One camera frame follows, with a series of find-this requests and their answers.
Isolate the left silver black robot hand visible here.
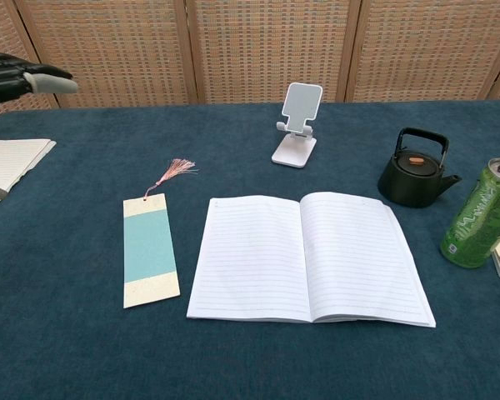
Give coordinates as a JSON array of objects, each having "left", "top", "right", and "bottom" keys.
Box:
[{"left": 0, "top": 52, "right": 79, "bottom": 108}]

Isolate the cream teal bookmark pink tassel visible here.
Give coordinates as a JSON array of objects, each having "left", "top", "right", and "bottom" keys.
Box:
[{"left": 122, "top": 157, "right": 200, "bottom": 309}]

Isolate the lined paper notebook stack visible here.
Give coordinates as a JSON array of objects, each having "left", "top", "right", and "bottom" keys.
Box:
[{"left": 0, "top": 138, "right": 57, "bottom": 218}]

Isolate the woven rattan folding screen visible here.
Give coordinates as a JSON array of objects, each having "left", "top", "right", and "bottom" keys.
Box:
[{"left": 0, "top": 0, "right": 500, "bottom": 123}]

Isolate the dark blue table cloth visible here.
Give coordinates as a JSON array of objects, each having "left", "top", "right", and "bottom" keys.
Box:
[{"left": 0, "top": 98, "right": 500, "bottom": 400}]

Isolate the white folding phone stand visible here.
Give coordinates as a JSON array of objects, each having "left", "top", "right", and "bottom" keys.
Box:
[{"left": 270, "top": 82, "right": 323, "bottom": 170}]

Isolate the open white lined notebook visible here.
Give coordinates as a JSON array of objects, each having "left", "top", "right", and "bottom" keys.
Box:
[{"left": 186, "top": 191, "right": 438, "bottom": 329}]

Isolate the green drink can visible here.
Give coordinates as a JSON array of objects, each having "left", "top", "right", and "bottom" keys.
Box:
[{"left": 439, "top": 157, "right": 500, "bottom": 269}]

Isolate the black teapot with handle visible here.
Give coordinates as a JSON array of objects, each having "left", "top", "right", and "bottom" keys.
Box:
[{"left": 377, "top": 127, "right": 463, "bottom": 208}]

